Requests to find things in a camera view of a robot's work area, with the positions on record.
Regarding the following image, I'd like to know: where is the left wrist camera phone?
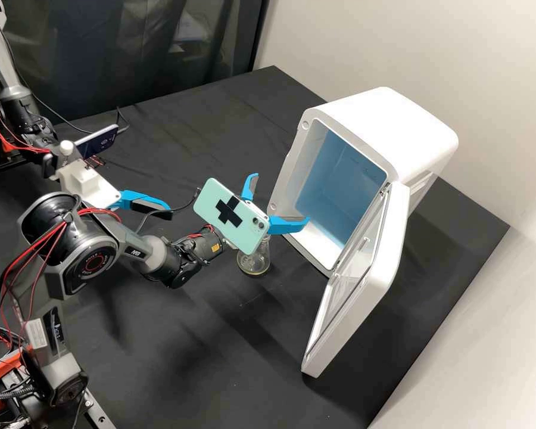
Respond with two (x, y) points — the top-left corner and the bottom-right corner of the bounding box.
(49, 123), (120, 174)

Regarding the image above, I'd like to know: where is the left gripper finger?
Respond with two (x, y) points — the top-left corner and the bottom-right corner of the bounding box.
(117, 189), (174, 220)

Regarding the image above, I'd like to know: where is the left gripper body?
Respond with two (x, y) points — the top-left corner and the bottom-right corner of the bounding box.
(56, 159), (121, 211)

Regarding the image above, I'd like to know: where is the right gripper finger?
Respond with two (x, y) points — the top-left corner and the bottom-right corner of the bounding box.
(239, 173), (260, 203)
(267, 214), (311, 237)

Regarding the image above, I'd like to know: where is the incubator door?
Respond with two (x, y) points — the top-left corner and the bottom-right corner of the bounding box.
(300, 180), (412, 379)

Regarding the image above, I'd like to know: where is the clear flask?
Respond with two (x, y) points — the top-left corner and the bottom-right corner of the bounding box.
(236, 234), (272, 276)

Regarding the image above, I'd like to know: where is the white incubator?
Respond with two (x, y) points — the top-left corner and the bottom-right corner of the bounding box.
(266, 86), (459, 272)

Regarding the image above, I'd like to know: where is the right wrist camera phone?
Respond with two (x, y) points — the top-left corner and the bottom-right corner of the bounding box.
(192, 177), (272, 256)

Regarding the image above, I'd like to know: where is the wrist camera phone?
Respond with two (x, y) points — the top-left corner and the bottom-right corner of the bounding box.
(49, 123), (120, 174)
(192, 177), (272, 256)

